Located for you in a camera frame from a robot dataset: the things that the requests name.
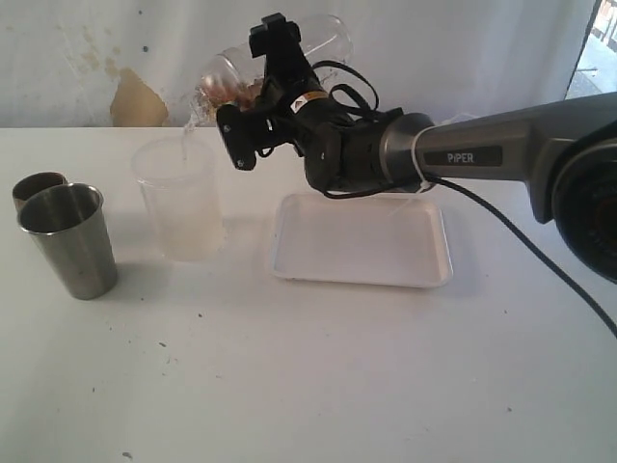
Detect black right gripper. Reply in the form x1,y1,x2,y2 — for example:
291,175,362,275
216,14,347,171

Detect clear plastic shaker cup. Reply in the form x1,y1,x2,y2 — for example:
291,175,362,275
228,14,354,87

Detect clear dome shaker lid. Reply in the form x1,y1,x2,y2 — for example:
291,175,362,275
185,42,263,131

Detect stainless steel cup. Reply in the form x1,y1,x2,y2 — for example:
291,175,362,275
17,182,118,300

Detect brown wooden cup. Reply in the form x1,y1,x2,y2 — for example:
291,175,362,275
12,172,67,212

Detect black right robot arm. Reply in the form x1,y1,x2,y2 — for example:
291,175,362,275
216,14,616,281

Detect translucent white plastic cup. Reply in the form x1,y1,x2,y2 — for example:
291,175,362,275
131,135,226,261

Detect white rectangular plastic tray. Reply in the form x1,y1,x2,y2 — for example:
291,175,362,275
267,193,453,289

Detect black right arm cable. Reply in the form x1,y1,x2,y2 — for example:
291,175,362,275
308,60,617,339

